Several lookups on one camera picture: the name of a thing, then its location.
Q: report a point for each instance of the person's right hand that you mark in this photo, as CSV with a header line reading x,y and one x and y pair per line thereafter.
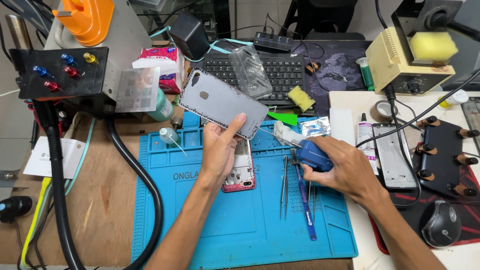
x,y
348,168

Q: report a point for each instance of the silver tweezers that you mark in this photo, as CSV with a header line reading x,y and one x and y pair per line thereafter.
x,y
284,187
312,198

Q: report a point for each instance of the grey hot air station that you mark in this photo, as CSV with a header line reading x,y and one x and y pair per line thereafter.
x,y
112,48

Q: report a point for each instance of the black usb hub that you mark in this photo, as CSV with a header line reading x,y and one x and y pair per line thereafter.
x,y
273,42

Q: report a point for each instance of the dark world map desk mat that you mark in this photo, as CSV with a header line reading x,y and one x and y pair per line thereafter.
x,y
337,63

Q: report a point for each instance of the blue white sachet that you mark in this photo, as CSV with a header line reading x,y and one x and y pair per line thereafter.
x,y
315,126

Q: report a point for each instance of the small brown adapter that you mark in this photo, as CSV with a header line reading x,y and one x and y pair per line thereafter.
x,y
312,68

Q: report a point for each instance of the pink tissue pack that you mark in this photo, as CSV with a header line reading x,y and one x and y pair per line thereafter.
x,y
167,60

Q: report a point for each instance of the person's left hand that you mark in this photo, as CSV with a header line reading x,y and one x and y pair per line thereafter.
x,y
217,153

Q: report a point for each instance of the clear plastic phone case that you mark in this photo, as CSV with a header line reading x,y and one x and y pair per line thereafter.
x,y
251,71

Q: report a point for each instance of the beige soldering station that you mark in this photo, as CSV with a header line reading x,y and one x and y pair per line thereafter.
x,y
393,67

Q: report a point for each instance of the small metal knob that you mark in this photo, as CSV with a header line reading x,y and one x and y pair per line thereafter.
x,y
176,123

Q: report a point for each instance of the blue silicone repair mat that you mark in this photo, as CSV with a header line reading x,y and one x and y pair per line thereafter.
x,y
240,232

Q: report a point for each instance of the green triangular pick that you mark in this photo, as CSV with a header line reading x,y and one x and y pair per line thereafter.
x,y
285,119

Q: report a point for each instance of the clear needle dropper bottle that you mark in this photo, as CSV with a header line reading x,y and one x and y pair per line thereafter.
x,y
169,135

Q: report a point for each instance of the black chair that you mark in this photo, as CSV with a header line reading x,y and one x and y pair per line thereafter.
x,y
322,18

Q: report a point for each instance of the teal plastic bottle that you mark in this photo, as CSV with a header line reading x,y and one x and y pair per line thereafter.
x,y
162,108

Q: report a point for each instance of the orange plastic holder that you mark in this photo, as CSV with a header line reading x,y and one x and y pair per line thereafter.
x,y
88,20

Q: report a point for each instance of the white glue bottle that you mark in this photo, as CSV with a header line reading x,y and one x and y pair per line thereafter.
x,y
365,137

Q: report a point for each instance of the crumpled white tissue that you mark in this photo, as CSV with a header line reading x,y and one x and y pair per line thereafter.
x,y
283,131

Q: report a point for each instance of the small yellow sponge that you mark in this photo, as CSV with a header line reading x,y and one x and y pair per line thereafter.
x,y
300,98

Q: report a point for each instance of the white paper pad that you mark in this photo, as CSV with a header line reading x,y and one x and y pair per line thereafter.
x,y
342,125

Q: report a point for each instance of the white bottle with yellow label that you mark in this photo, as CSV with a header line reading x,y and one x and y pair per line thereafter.
x,y
453,99

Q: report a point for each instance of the black computer mouse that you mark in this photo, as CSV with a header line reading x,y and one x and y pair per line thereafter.
x,y
442,225

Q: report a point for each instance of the black keyboard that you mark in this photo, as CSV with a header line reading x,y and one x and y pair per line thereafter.
x,y
287,71

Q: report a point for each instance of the red black mouse pad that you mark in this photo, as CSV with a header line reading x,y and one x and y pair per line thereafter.
x,y
408,213

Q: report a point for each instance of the red phone frame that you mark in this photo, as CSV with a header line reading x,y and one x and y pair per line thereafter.
x,y
242,176

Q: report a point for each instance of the large yellow sponge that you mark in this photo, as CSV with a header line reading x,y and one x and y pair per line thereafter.
x,y
433,47

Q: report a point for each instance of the white paper card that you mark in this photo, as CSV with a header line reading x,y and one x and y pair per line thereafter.
x,y
41,159

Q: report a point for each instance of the green flux syringe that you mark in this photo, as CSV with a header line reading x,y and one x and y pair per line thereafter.
x,y
366,75

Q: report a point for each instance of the metal reballing stencil sheet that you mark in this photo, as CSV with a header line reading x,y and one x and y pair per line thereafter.
x,y
137,90

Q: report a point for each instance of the brown tape roll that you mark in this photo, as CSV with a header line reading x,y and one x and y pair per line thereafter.
x,y
378,112

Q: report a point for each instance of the black power adapter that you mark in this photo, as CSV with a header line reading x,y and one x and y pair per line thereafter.
x,y
189,35

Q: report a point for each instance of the grey phone back cover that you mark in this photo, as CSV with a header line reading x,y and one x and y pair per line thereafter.
x,y
221,99

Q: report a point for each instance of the silver phone middle frame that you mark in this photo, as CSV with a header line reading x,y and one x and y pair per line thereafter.
x,y
393,161

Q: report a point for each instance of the black jig with copper knobs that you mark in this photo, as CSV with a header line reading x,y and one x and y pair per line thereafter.
x,y
444,157

